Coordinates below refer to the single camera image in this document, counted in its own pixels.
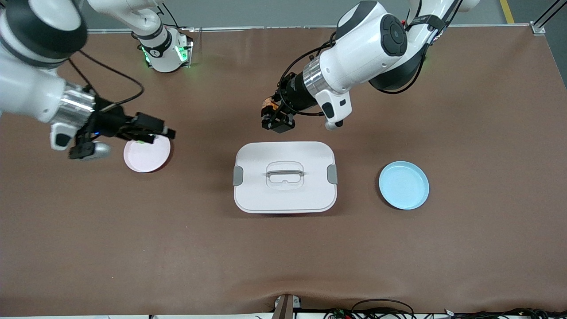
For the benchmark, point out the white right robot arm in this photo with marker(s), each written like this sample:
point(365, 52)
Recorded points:
point(31, 66)

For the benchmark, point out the brown table mat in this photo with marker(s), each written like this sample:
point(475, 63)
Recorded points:
point(177, 248)

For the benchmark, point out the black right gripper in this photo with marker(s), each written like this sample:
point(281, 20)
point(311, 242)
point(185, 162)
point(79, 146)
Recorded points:
point(113, 121)

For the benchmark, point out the light blue round plate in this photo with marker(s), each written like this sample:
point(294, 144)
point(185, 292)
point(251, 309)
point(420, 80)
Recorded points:
point(404, 185)

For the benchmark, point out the aluminium frame profile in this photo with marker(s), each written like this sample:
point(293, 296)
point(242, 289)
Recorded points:
point(549, 15)

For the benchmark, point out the orange push-button switch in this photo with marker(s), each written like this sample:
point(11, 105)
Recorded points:
point(269, 103)

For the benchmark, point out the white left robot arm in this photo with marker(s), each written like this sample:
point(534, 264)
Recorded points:
point(367, 48)

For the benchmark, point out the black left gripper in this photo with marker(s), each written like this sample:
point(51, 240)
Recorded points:
point(294, 96)

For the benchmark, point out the white lidded storage box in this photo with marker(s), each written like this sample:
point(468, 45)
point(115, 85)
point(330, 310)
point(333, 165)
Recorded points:
point(283, 195)

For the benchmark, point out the pink round plate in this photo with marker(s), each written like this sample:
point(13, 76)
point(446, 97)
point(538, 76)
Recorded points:
point(146, 157)

